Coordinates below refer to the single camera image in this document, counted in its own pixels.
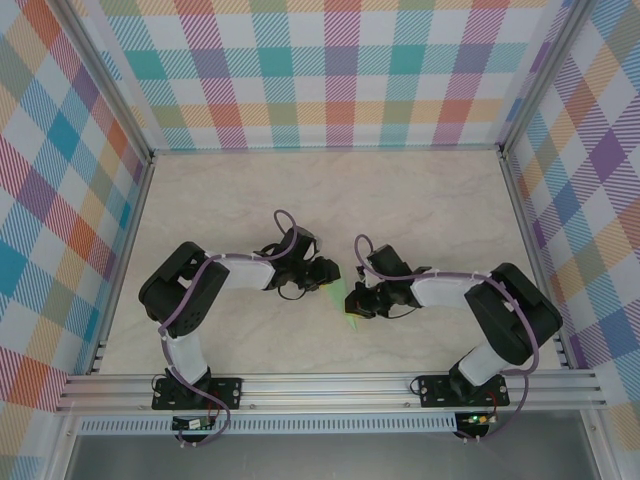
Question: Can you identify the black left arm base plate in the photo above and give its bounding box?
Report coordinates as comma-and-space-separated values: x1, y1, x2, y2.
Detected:
152, 377, 245, 411

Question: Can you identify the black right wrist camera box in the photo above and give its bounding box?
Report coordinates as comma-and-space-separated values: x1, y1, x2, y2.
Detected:
365, 244, 409, 278

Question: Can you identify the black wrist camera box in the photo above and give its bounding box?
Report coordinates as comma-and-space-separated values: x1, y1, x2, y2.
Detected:
365, 244, 409, 278
278, 227, 320, 261

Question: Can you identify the aluminium mounting rail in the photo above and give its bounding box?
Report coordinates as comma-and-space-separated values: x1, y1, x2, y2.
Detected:
54, 369, 609, 414

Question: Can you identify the light green paper sheet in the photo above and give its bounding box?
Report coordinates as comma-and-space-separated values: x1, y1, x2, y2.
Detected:
323, 277, 362, 334

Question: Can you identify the aluminium frame post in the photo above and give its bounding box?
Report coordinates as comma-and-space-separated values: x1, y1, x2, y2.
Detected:
499, 0, 599, 156
49, 0, 156, 164

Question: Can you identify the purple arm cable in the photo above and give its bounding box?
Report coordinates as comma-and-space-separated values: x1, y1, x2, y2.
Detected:
157, 209, 304, 448
353, 233, 542, 444

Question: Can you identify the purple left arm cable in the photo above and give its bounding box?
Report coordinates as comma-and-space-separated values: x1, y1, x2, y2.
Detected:
157, 209, 304, 448

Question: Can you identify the slotted grey cable duct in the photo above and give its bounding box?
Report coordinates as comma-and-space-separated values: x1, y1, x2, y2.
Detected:
78, 413, 459, 435

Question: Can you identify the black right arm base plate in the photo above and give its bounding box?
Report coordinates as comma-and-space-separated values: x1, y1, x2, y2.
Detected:
417, 373, 511, 409

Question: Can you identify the aluminium table edge rail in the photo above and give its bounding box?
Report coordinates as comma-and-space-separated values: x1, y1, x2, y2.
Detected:
499, 152, 574, 371
149, 144, 506, 155
89, 157, 156, 376

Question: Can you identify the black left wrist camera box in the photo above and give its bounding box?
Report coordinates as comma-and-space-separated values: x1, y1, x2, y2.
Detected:
278, 227, 320, 261

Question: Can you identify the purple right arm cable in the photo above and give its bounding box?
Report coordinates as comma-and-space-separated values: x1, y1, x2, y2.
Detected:
353, 233, 542, 444

